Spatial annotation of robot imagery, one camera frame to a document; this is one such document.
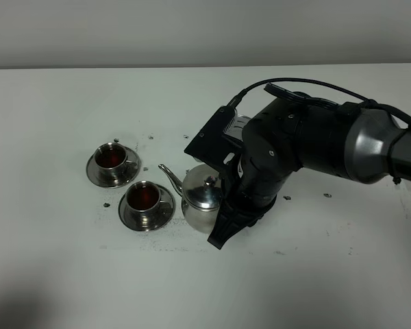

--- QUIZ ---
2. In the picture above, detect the right gripper black plate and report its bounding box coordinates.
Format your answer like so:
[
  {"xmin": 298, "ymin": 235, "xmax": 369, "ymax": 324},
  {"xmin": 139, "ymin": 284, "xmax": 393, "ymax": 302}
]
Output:
[{"xmin": 208, "ymin": 160, "xmax": 277, "ymax": 249}]

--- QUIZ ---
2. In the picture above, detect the stainless steel teapot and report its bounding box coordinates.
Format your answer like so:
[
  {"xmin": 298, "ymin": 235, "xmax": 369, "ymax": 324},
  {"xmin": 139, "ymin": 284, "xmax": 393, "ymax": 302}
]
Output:
[{"xmin": 158, "ymin": 164, "xmax": 222, "ymax": 234}]

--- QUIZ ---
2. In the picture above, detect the right robot arm black grey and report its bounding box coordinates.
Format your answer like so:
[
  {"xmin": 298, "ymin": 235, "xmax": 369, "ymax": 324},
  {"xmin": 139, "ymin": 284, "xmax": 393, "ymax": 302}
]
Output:
[{"xmin": 203, "ymin": 98, "xmax": 411, "ymax": 248}]

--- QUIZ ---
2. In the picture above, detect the teapot steel saucer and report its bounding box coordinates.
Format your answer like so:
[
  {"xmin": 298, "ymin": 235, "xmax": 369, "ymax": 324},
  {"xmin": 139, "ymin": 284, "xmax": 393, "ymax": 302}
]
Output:
[{"xmin": 233, "ymin": 114, "xmax": 251, "ymax": 140}]

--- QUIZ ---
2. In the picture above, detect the near steel teacup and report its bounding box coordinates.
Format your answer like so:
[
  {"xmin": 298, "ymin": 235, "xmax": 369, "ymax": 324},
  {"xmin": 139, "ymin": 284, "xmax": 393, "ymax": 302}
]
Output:
[{"xmin": 123, "ymin": 181, "xmax": 171, "ymax": 215}]

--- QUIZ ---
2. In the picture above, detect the steel teacup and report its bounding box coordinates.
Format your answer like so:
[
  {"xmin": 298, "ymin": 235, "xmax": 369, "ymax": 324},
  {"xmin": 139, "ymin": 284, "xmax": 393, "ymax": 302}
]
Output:
[
  {"xmin": 93, "ymin": 143, "xmax": 138, "ymax": 176},
  {"xmin": 123, "ymin": 181, "xmax": 171, "ymax": 215}
]

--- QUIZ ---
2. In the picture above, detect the near steel saucer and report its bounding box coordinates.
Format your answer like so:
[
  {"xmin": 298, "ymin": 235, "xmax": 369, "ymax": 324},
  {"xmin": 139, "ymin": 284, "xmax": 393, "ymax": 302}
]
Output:
[{"xmin": 118, "ymin": 184, "xmax": 175, "ymax": 232}]

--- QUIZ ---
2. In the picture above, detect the far steel saucer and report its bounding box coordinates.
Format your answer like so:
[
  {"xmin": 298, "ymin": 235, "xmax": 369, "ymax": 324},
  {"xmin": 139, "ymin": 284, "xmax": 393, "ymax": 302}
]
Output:
[{"xmin": 86, "ymin": 147, "xmax": 140, "ymax": 188}]

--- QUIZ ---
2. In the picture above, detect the far steel teacup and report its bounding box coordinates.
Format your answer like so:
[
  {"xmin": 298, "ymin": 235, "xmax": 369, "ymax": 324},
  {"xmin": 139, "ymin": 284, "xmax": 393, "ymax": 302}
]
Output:
[{"xmin": 93, "ymin": 143, "xmax": 138, "ymax": 176}]

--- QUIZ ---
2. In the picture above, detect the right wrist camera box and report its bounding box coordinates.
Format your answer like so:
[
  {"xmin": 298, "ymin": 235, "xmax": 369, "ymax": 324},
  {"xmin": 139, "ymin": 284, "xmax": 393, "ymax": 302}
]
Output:
[{"xmin": 184, "ymin": 106, "xmax": 243, "ymax": 175}]

